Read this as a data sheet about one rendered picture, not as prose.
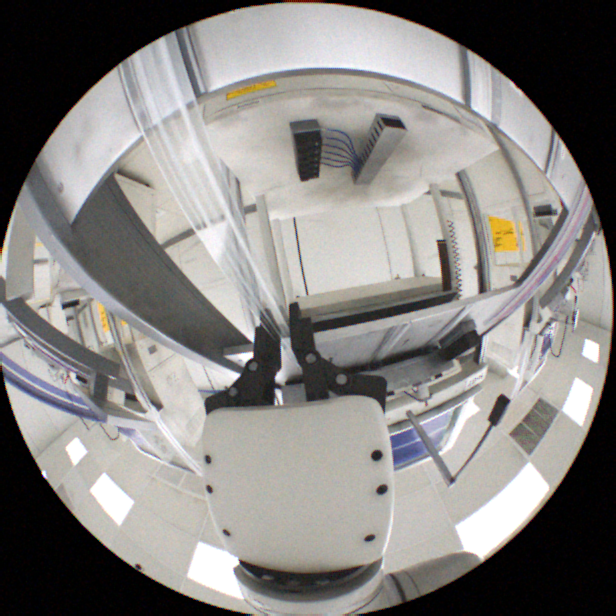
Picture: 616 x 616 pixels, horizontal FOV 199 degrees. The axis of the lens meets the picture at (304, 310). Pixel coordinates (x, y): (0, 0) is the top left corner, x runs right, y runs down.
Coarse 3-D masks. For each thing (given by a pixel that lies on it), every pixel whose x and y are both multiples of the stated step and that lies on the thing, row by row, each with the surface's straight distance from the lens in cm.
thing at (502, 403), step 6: (498, 396) 30; (504, 396) 30; (498, 402) 29; (504, 402) 29; (510, 402) 30; (498, 408) 30; (504, 408) 29; (492, 414) 31; (498, 414) 30; (504, 414) 31; (492, 420) 31; (498, 420) 31
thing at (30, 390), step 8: (8, 376) 28; (16, 376) 28; (16, 384) 27; (24, 384) 27; (24, 392) 27; (32, 392) 27; (40, 392) 27; (40, 400) 27; (48, 400) 27; (56, 400) 27; (56, 408) 27; (64, 408) 27; (72, 408) 27; (80, 408) 27; (80, 416) 27; (88, 416) 28; (96, 416) 28
